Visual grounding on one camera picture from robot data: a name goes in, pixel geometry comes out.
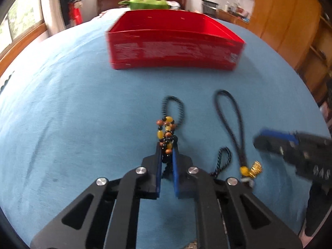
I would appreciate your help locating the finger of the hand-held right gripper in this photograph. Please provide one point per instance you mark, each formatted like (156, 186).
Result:
(268, 145)
(278, 134)

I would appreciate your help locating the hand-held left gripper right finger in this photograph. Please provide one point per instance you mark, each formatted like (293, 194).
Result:
(176, 172)

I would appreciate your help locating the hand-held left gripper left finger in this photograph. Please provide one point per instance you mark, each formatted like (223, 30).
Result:
(158, 172)

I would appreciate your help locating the red tin box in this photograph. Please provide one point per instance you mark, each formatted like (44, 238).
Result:
(171, 49)

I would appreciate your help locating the person's right forearm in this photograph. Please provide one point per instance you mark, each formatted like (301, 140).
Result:
(317, 207)

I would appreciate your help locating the wooden open shelf unit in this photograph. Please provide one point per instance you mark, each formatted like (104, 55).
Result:
(317, 57)

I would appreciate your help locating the wooden wardrobe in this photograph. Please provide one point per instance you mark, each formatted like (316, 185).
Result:
(285, 15)

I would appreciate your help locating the wooden desk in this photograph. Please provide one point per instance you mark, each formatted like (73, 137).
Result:
(233, 18)

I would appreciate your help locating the black chair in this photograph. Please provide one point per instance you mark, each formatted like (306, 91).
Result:
(209, 7)

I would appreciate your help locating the green plush toy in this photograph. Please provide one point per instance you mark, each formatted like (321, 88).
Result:
(147, 2)

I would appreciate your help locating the dark wooden headboard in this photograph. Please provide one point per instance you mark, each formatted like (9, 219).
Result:
(111, 1)

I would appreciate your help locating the red bag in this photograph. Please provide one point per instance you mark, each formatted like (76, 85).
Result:
(75, 14)

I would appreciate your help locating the black hanging garment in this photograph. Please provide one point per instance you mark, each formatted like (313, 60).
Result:
(64, 5)

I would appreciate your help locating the white curtain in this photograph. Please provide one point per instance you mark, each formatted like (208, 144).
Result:
(51, 5)

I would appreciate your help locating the large wood-framed window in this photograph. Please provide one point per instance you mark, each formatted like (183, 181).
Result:
(18, 26)

